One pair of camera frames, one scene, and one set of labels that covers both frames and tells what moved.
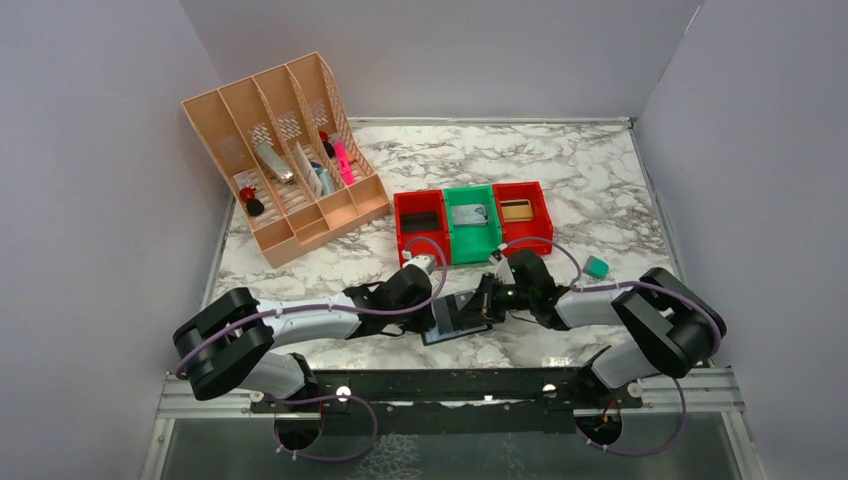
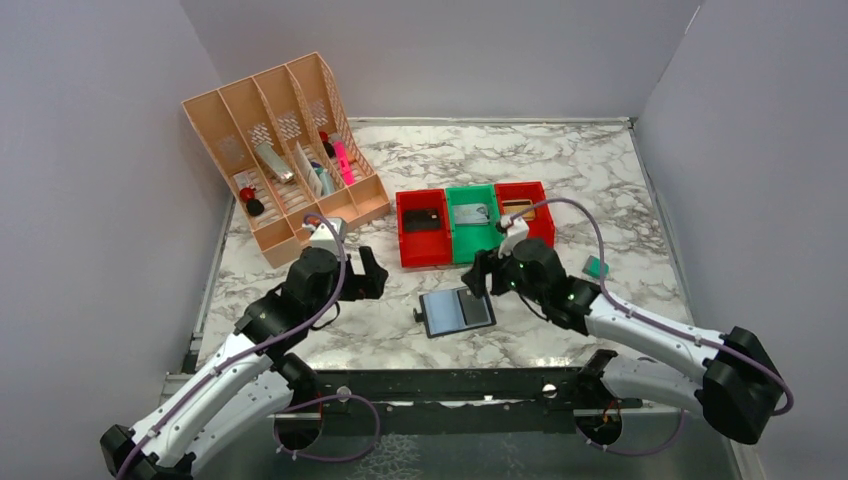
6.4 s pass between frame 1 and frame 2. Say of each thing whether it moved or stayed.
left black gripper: moved
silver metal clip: stayed
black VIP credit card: moved
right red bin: stayed
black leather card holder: stayed
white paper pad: stayed
